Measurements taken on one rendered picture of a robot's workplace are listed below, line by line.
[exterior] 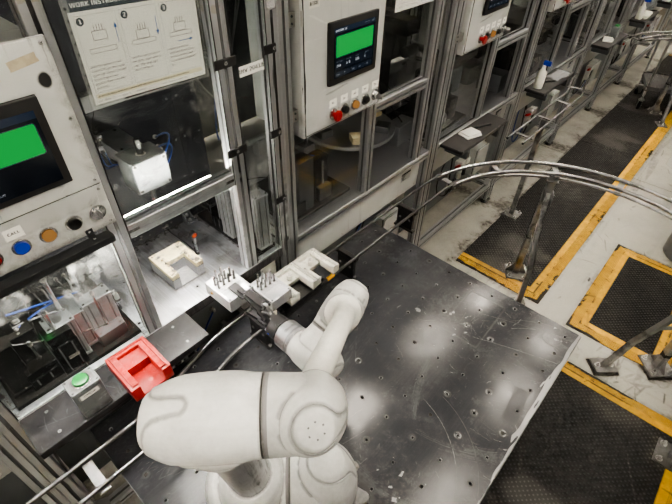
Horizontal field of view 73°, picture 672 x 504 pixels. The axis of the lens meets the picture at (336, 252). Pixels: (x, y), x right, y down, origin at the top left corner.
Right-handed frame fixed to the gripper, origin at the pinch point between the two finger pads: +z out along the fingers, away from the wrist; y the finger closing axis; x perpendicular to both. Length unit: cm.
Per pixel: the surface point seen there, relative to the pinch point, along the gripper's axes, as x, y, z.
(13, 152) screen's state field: 36, 60, 16
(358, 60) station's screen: -73, 51, 15
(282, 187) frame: -38.0, 13.6, 19.4
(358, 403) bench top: -14, -36, -40
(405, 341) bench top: -47, -36, -37
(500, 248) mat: -205, -103, -18
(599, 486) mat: -87, -102, -125
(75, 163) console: 25, 52, 18
